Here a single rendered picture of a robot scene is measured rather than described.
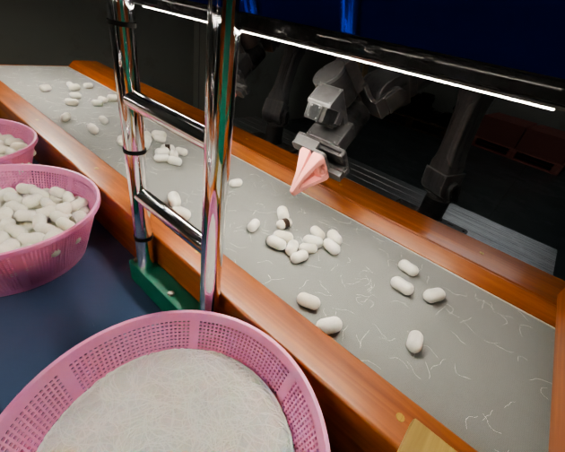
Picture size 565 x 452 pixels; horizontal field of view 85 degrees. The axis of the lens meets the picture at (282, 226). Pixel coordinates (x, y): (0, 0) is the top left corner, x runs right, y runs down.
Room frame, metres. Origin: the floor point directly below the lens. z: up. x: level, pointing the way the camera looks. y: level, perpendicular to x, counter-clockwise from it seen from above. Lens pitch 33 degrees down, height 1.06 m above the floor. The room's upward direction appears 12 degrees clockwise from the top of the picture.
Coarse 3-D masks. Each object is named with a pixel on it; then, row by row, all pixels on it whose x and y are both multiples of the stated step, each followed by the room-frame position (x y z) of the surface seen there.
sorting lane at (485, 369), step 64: (64, 128) 0.72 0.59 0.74; (192, 192) 0.54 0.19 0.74; (256, 192) 0.59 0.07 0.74; (256, 256) 0.38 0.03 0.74; (320, 256) 0.41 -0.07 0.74; (384, 256) 0.45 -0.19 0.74; (384, 320) 0.30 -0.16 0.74; (448, 320) 0.33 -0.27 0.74; (512, 320) 0.35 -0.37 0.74; (448, 384) 0.22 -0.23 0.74; (512, 384) 0.24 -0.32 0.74; (512, 448) 0.17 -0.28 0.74
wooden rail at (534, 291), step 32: (96, 64) 1.39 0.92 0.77; (160, 96) 1.09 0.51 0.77; (256, 160) 0.74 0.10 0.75; (288, 160) 0.75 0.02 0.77; (320, 192) 0.63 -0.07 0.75; (352, 192) 0.64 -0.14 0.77; (384, 224) 0.54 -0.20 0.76; (416, 224) 0.55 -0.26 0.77; (448, 256) 0.47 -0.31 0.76; (480, 256) 0.48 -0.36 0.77; (512, 256) 0.50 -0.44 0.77; (512, 288) 0.41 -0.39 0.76; (544, 288) 0.42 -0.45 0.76; (544, 320) 0.37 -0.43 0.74
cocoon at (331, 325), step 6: (324, 318) 0.27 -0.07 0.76; (330, 318) 0.27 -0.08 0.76; (336, 318) 0.27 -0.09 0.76; (318, 324) 0.26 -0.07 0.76; (324, 324) 0.26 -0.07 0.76; (330, 324) 0.26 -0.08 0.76; (336, 324) 0.26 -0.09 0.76; (342, 324) 0.27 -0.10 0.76; (324, 330) 0.25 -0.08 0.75; (330, 330) 0.26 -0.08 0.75; (336, 330) 0.26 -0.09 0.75
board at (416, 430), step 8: (416, 424) 0.15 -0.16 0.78; (408, 432) 0.14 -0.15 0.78; (416, 432) 0.14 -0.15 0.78; (424, 432) 0.14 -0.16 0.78; (432, 432) 0.15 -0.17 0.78; (408, 440) 0.14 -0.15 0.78; (416, 440) 0.14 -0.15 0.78; (424, 440) 0.14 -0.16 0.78; (432, 440) 0.14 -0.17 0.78; (440, 440) 0.14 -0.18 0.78; (400, 448) 0.13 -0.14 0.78; (408, 448) 0.13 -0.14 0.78; (416, 448) 0.13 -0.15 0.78; (424, 448) 0.13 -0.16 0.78; (432, 448) 0.13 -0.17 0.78; (440, 448) 0.13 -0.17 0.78; (448, 448) 0.14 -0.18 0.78
